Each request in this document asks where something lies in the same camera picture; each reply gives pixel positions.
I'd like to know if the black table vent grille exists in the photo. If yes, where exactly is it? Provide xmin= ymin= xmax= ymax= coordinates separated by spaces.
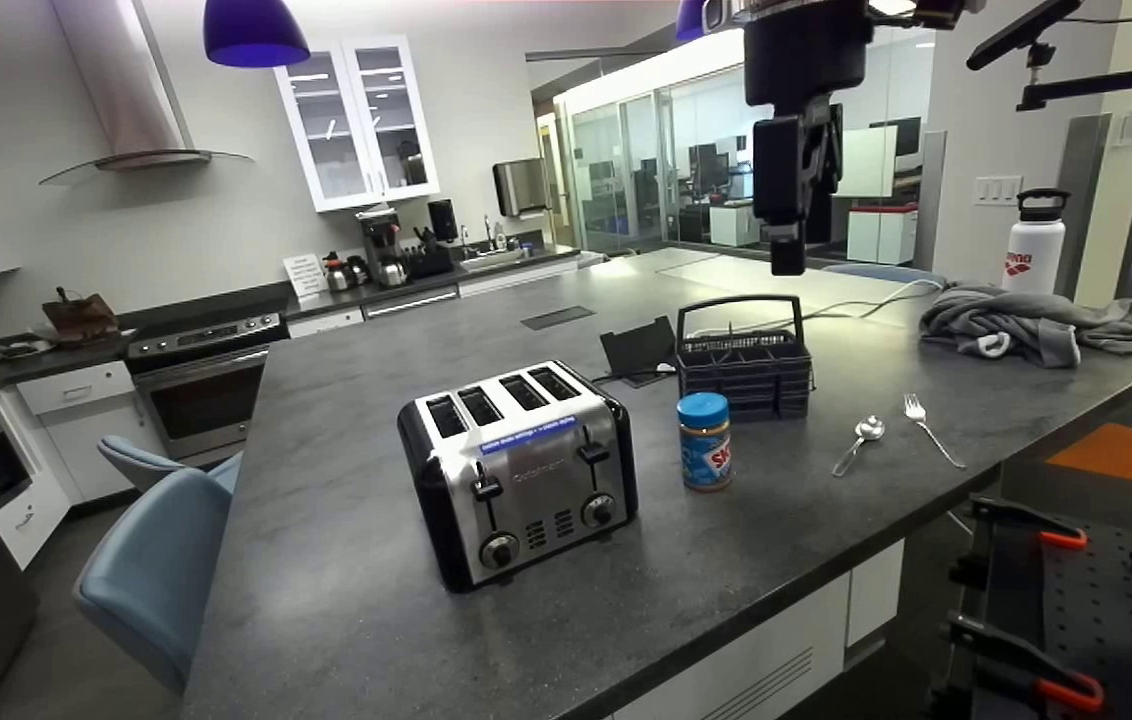
xmin=522 ymin=305 xmax=599 ymax=330

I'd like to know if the blue jar lid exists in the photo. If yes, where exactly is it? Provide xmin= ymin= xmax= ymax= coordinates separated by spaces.
xmin=672 ymin=386 xmax=738 ymax=427

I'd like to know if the blue pendant lamp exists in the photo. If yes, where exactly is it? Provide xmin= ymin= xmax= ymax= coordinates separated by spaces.
xmin=199 ymin=0 xmax=316 ymax=72
xmin=672 ymin=0 xmax=717 ymax=46

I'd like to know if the wooden knife block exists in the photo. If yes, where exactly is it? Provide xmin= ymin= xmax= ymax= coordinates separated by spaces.
xmin=40 ymin=284 xmax=122 ymax=339

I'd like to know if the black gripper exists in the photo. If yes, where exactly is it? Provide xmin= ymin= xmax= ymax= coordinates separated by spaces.
xmin=742 ymin=0 xmax=876 ymax=280

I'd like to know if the white glass-door wall cabinet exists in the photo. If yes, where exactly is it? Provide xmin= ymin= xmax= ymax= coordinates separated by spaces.
xmin=274 ymin=33 xmax=446 ymax=216

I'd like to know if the black perforated mount table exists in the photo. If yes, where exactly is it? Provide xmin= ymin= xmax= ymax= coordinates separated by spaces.
xmin=930 ymin=496 xmax=1132 ymax=720

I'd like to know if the grey cloth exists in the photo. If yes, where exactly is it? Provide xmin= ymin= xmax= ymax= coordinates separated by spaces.
xmin=917 ymin=274 xmax=1132 ymax=371

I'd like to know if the black coffee maker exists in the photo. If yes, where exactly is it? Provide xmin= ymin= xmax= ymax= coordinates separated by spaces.
xmin=356 ymin=203 xmax=417 ymax=292

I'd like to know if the white wall switch plate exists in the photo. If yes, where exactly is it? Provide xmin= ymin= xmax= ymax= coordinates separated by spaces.
xmin=971 ymin=171 xmax=1030 ymax=212

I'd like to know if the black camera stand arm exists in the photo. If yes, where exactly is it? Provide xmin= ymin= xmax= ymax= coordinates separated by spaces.
xmin=963 ymin=0 xmax=1132 ymax=117

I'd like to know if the black table outlet box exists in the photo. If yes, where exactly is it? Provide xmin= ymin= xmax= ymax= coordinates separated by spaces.
xmin=598 ymin=312 xmax=680 ymax=393

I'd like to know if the metal spoon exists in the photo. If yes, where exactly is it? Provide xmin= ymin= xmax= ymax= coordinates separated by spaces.
xmin=829 ymin=412 xmax=887 ymax=480

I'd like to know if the steel oven stove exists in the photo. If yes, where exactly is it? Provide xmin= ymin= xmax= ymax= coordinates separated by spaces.
xmin=122 ymin=308 xmax=298 ymax=462

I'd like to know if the dark plastic cutlery basket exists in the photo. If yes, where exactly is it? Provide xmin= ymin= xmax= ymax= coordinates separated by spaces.
xmin=672 ymin=292 xmax=816 ymax=427

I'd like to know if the steel four-slot toaster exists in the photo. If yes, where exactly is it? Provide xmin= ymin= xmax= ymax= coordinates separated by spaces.
xmin=397 ymin=354 xmax=641 ymax=596

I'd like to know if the metal fork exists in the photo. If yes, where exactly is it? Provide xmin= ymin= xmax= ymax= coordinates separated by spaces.
xmin=901 ymin=393 xmax=971 ymax=473

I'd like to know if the black clamp with orange handle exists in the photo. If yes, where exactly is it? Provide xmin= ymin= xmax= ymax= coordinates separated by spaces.
xmin=969 ymin=491 xmax=1098 ymax=554
xmin=948 ymin=613 xmax=1110 ymax=720

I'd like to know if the white bottle with black cap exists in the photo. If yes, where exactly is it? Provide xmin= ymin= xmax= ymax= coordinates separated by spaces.
xmin=1000 ymin=185 xmax=1071 ymax=300

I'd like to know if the peanut butter jar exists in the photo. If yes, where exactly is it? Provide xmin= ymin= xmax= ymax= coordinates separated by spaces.
xmin=678 ymin=412 xmax=738 ymax=496

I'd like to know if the light blue chair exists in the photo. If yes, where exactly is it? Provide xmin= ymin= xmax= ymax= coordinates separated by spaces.
xmin=95 ymin=432 xmax=217 ymax=491
xmin=73 ymin=453 xmax=250 ymax=692

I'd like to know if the steel range hood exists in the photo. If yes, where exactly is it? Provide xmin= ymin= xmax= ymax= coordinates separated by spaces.
xmin=38 ymin=0 xmax=255 ymax=187

